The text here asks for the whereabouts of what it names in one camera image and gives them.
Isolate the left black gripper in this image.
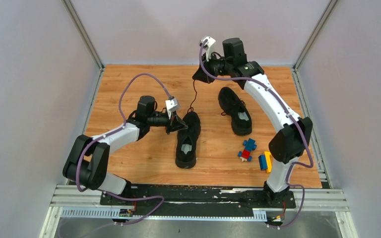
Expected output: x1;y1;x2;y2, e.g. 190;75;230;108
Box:
147;110;188;135

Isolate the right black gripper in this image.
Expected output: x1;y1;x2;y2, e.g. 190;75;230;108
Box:
193;52;232;85

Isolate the black shoe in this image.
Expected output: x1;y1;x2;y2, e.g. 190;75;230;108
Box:
218;87;252;136
175;78;201;170

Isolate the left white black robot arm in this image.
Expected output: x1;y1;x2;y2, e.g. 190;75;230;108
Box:
62;96;188;205

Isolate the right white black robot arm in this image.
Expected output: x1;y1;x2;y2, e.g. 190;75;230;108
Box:
193;36;314;207

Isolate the blue red toy block car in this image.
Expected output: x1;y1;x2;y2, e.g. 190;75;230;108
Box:
238;138;257;162

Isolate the yellow blue toy block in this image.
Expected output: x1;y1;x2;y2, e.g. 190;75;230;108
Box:
258;151;273;174

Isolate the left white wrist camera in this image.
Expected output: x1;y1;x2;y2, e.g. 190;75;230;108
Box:
165;97;180;116

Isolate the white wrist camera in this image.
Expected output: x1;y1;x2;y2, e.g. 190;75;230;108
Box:
165;97;180;116
200;36;216;62

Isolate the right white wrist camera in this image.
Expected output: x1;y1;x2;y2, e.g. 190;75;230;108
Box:
200;36;216;62

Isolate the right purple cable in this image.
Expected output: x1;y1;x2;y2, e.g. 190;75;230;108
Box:
198;39;315;230

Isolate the purple cable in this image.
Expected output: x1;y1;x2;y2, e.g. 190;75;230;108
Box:
75;72;175;225
198;39;315;230

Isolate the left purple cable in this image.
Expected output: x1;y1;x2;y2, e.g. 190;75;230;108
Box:
75;72;175;225

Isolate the white slotted cable duct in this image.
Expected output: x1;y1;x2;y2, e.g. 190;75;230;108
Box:
61;208;268;221

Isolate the aluminium frame rail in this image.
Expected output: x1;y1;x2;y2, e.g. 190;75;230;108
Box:
50;185;349;212

